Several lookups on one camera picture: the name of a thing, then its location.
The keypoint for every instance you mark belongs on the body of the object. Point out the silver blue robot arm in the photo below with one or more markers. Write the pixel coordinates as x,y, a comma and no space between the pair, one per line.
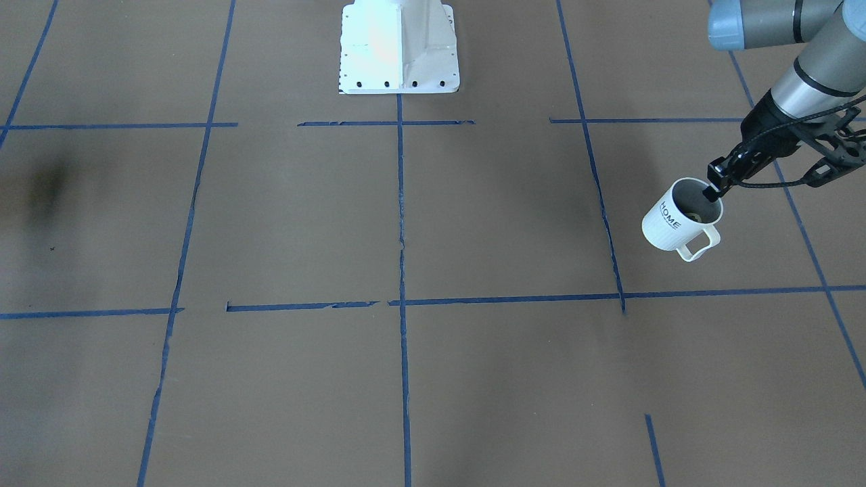
814,102

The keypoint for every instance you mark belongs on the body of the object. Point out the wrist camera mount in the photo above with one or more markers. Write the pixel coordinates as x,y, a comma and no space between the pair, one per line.
842,149

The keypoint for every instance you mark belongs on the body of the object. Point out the white pedestal column base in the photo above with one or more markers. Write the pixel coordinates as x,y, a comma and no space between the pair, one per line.
398,47

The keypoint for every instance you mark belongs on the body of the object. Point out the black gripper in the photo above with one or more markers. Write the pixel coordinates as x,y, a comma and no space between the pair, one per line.
769,130

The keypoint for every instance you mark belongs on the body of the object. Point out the white ribbed HOME mug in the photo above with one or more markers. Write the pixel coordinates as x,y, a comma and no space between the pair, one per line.
666,228

